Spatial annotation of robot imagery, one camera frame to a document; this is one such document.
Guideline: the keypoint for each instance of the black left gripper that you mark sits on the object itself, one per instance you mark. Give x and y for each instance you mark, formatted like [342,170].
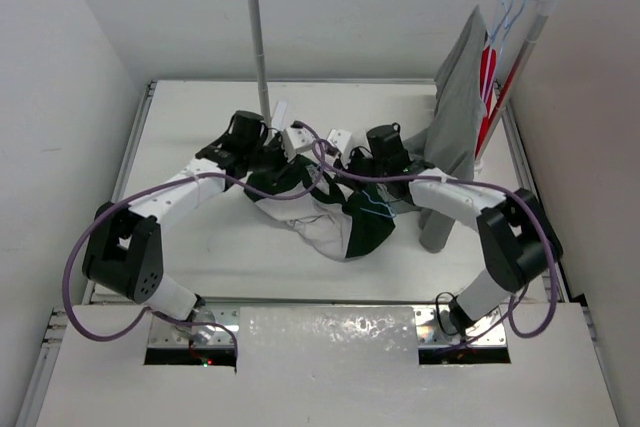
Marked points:
[277,142]

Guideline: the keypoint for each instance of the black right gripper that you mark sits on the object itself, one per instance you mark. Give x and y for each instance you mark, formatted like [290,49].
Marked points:
[354,153]

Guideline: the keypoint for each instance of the white green raglan t-shirt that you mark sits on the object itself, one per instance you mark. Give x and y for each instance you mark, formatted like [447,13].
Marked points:
[325,215]

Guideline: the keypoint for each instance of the light blue wire hanger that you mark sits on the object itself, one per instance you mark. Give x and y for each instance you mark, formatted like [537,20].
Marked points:
[374,204]

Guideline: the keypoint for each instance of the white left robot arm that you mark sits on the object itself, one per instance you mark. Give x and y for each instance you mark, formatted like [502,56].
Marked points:
[125,252]

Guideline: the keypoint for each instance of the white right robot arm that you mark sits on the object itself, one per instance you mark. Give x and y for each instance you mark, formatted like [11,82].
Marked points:
[517,240]

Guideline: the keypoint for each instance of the grey t-shirt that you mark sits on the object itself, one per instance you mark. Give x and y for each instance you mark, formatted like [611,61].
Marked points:
[449,142]

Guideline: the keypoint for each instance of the red white shirt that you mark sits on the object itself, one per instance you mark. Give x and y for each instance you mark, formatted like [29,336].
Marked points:
[493,97]

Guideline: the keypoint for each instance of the blue hanger right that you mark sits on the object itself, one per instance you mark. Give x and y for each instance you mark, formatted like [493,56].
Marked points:
[516,12]

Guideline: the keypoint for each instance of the blue hanger middle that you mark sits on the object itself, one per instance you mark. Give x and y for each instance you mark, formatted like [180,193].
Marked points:
[501,18]

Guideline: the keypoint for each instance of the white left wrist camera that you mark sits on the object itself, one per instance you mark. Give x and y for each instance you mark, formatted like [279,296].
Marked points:
[296,141]

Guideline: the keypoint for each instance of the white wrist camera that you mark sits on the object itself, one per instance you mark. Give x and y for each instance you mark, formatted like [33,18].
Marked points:
[341,143]
[296,141]

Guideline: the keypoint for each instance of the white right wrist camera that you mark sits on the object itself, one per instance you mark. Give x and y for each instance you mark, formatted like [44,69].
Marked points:
[341,143]

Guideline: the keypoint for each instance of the metal base plate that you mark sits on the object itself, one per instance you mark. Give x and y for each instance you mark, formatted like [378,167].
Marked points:
[428,325]

